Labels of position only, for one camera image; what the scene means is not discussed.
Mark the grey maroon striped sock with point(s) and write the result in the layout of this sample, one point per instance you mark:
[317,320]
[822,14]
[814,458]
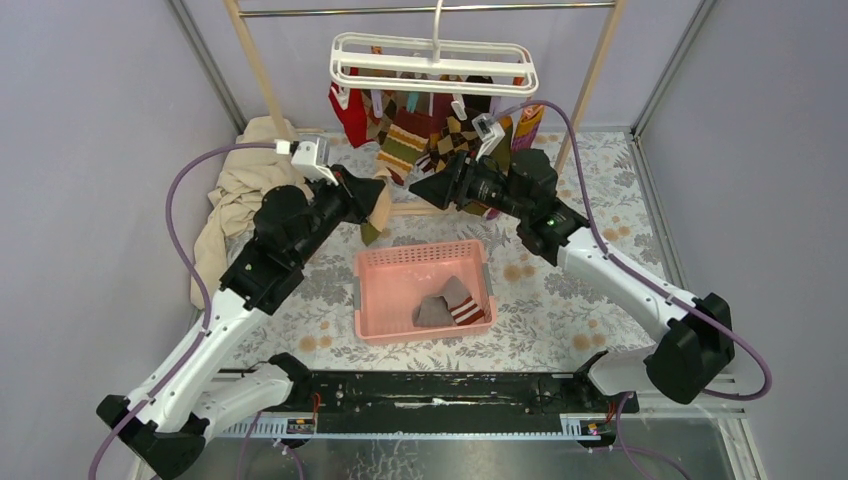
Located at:
[460,304]

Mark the green orange sock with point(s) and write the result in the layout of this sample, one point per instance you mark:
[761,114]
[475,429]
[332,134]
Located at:
[501,155]

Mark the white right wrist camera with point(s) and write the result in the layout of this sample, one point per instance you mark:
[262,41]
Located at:
[490,133]

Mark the wooden clothes rack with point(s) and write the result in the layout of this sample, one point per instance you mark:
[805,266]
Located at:
[438,105]

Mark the red sock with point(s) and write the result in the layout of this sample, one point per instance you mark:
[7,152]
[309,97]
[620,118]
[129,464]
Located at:
[349,109]

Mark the pink plastic basket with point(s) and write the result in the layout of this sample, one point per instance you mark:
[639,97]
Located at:
[390,283]

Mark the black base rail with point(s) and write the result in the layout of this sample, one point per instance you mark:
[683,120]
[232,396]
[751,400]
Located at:
[349,404]

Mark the orange beige argyle sock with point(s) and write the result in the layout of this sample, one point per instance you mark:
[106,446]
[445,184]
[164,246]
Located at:
[380,108]

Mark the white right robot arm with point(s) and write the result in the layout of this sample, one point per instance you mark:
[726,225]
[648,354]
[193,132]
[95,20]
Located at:
[691,347]

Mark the floral patterned mat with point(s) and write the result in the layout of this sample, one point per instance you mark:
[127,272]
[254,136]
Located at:
[547,320]

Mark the striped beige maroon sock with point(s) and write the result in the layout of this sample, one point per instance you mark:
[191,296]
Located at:
[405,143]

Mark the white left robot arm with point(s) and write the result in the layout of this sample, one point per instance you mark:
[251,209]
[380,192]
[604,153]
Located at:
[168,420]

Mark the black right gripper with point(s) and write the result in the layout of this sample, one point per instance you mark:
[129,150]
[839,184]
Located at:
[453,183]

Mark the beige crumpled cloth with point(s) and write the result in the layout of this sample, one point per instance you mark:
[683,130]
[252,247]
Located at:
[246,175]

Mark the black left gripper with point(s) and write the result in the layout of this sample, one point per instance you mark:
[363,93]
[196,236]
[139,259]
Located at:
[348,192]

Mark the white clip sock hanger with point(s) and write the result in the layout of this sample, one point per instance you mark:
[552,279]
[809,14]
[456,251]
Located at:
[432,65]

